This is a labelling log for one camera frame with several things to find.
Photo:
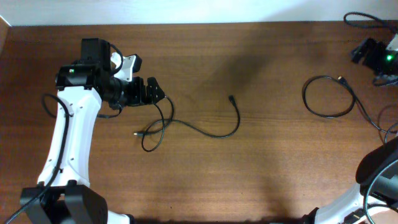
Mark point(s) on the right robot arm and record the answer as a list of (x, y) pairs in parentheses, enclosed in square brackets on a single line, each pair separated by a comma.
[(375, 187)]

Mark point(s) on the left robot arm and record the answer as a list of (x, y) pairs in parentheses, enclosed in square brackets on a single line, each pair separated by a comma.
[(102, 74)]

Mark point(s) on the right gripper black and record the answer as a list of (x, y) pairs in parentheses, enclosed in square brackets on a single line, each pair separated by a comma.
[(380, 48)]

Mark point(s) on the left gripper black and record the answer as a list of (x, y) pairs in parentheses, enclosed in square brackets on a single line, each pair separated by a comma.
[(138, 97)]

